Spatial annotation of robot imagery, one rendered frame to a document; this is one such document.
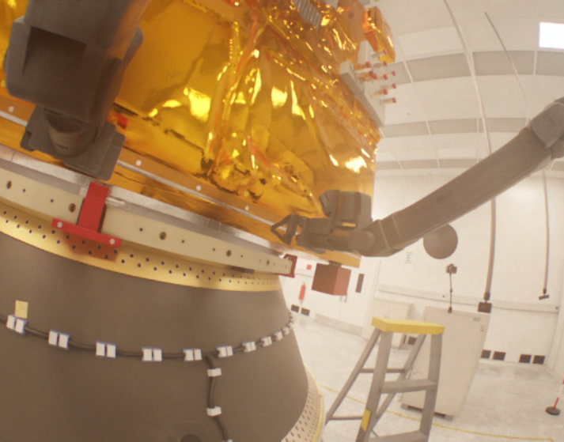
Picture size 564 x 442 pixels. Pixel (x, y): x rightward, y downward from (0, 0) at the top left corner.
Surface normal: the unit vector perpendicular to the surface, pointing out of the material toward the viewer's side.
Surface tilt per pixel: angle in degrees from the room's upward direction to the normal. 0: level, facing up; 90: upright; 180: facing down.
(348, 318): 90
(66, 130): 90
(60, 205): 90
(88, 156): 90
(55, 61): 112
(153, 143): 129
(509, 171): 102
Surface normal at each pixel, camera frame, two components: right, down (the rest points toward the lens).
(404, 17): -0.22, 0.96
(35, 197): 0.48, -0.05
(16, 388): 0.55, -0.48
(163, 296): 0.73, -0.42
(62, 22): 0.16, 0.83
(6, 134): 0.73, 0.04
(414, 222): -0.73, -0.11
